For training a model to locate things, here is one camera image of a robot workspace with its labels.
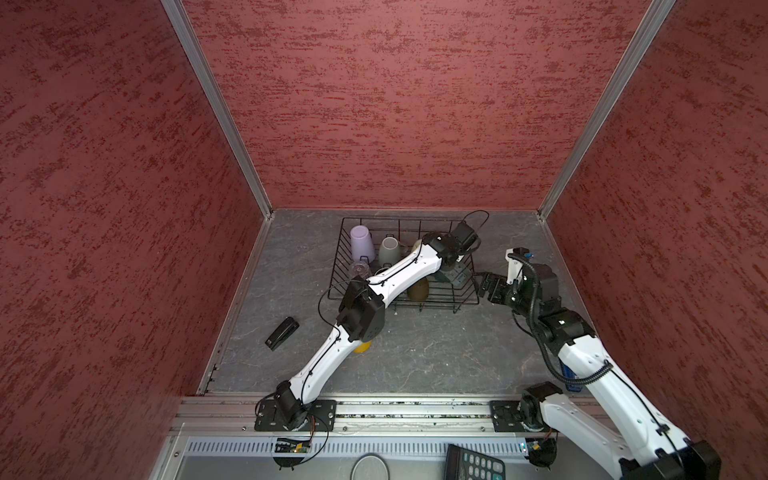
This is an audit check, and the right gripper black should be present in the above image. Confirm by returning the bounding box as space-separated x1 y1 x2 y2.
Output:
470 271 538 319

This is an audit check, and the olive green glass cup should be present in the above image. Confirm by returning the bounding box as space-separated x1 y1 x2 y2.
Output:
406 278 430 303

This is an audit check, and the white ceramic mug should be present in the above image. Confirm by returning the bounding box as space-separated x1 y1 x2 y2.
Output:
378 236 402 268

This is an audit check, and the lavender plastic cup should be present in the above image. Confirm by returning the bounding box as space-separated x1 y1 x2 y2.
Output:
350 225 376 264

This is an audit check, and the yellow mug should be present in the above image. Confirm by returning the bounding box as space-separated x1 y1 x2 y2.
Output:
353 341 372 354

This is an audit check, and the white cup dark green base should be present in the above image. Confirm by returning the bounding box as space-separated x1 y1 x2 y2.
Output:
438 261 474 289

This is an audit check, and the clear glass tumbler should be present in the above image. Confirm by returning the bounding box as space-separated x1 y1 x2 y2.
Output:
348 261 372 279

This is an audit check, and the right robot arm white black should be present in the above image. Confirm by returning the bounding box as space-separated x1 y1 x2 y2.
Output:
477 249 722 479

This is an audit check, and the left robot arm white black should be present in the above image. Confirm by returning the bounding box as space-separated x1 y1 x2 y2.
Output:
274 221 481 431

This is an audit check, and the blue stapler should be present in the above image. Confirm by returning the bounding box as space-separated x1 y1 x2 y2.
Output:
561 364 583 393

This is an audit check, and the black stapler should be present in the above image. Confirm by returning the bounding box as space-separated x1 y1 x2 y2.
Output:
265 316 300 351

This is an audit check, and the black calculator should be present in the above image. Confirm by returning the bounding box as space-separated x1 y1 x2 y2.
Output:
443 444 506 480

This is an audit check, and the round grey disc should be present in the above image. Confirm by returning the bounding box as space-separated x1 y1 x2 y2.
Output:
349 454 390 480

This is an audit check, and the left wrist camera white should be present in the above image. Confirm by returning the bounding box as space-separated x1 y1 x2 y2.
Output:
457 238 482 261

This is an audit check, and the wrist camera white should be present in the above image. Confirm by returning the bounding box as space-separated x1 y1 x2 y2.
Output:
457 238 482 261
505 247 531 285

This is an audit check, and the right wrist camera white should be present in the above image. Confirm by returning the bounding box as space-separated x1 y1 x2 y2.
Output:
505 247 531 285

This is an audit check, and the black wire dish rack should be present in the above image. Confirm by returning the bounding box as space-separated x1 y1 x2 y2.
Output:
327 215 479 313

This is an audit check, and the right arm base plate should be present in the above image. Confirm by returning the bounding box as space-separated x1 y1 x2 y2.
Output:
489 399 551 433

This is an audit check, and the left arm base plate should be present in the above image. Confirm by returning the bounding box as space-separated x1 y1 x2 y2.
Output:
253 398 338 432

